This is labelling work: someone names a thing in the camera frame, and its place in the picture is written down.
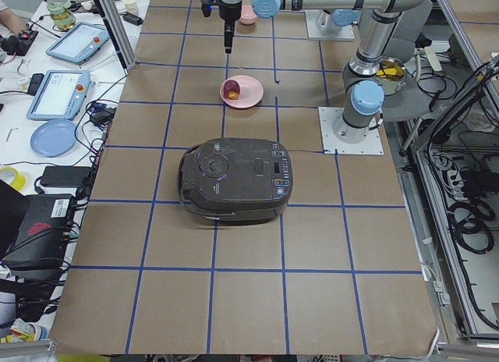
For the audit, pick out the black computer box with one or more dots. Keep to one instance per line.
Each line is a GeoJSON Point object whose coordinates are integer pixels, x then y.
{"type": "Point", "coordinates": [41, 240]}

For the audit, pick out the steel bowl with yellow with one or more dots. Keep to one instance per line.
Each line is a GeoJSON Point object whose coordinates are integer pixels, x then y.
{"type": "Point", "coordinates": [391, 76]}

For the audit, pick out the grey office chair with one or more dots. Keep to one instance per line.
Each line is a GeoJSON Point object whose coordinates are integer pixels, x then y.
{"type": "Point", "coordinates": [409, 102]}

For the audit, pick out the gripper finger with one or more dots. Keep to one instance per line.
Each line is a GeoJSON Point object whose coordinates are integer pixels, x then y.
{"type": "Point", "coordinates": [231, 35]}
{"type": "Point", "coordinates": [226, 36]}

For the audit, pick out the pink plate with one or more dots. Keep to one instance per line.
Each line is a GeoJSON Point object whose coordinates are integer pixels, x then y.
{"type": "Point", "coordinates": [251, 94]}

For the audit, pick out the dark grey rice cooker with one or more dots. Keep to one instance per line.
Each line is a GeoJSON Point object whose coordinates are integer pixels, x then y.
{"type": "Point", "coordinates": [233, 179]}

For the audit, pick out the yellow tape roll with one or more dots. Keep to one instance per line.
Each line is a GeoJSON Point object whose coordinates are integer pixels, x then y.
{"type": "Point", "coordinates": [13, 177]}

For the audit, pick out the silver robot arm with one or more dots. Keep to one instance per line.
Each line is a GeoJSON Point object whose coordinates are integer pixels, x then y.
{"type": "Point", "coordinates": [379, 20]}

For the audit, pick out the aluminium frame post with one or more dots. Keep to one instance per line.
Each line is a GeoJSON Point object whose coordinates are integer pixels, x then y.
{"type": "Point", "coordinates": [113, 23]}

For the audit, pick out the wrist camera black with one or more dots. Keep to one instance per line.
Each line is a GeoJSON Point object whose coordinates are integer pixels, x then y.
{"type": "Point", "coordinates": [207, 7]}

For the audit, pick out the glass jar with lid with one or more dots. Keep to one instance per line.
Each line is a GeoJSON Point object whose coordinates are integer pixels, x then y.
{"type": "Point", "coordinates": [61, 15]}

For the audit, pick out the blue teach pendant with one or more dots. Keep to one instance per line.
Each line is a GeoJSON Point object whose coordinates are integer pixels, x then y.
{"type": "Point", "coordinates": [60, 95]}
{"type": "Point", "coordinates": [79, 44]}

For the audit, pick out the blue plate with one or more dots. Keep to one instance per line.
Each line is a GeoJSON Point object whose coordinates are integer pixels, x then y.
{"type": "Point", "coordinates": [53, 138]}

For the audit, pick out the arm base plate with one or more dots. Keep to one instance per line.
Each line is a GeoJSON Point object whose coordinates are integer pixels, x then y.
{"type": "Point", "coordinates": [332, 25]}
{"type": "Point", "coordinates": [339, 138]}

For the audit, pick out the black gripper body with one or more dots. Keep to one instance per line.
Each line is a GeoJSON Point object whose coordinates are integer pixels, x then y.
{"type": "Point", "coordinates": [228, 7]}

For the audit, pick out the blue teach pendant far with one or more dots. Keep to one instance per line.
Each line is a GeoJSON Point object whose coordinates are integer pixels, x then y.
{"type": "Point", "coordinates": [79, 44]}

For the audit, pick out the black power adapter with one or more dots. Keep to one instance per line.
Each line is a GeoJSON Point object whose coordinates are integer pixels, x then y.
{"type": "Point", "coordinates": [70, 177]}

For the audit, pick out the pink bowl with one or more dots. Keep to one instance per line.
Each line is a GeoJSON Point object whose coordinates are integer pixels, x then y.
{"type": "Point", "coordinates": [248, 16]}

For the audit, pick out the red apple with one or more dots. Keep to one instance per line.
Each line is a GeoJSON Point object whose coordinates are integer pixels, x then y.
{"type": "Point", "coordinates": [231, 89]}

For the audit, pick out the blue teach pendant near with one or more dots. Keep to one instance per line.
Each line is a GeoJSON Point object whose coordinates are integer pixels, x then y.
{"type": "Point", "coordinates": [60, 95]}

